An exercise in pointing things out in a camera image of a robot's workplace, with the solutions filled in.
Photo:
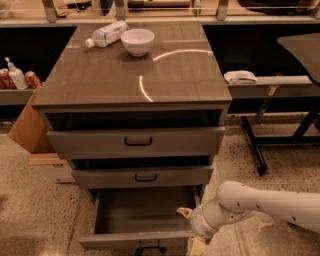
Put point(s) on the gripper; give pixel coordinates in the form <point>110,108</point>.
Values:
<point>199,222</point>

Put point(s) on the grey bottom drawer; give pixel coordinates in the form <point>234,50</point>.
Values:
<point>141,218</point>

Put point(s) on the grey drawer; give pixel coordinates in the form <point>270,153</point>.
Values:
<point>141,218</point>
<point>136,143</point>
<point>142,177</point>

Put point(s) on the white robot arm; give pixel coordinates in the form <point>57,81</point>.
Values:
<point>235,201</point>

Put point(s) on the grey top drawer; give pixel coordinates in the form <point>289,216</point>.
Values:
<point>136,143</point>

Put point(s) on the grey middle drawer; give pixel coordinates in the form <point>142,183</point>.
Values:
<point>142,177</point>

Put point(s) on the grey drawer cabinet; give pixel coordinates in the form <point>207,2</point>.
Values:
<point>177,84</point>

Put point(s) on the white flat cardboard box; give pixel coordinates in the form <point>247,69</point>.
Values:
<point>55,168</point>

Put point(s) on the folded white cloth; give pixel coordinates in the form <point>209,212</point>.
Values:
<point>240,77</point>

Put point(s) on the brown cardboard box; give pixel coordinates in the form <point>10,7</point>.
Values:
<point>29,130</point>

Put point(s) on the white ceramic bowl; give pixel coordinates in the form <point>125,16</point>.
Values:
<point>138,42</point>

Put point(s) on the clear plastic water bottle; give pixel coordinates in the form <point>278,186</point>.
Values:
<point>107,35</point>

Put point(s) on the dark round side table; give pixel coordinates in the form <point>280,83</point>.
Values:
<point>306,49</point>

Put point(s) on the red soda can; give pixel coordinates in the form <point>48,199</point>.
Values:
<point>32,79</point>

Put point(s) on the white pump dispenser bottle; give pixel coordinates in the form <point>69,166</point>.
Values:
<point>16,75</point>

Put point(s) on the red can at edge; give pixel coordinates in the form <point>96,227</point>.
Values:
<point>5,80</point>

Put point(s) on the black metal table frame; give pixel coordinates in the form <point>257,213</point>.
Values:
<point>309,103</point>

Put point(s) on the grey shelf rail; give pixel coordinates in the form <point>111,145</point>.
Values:
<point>278,86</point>

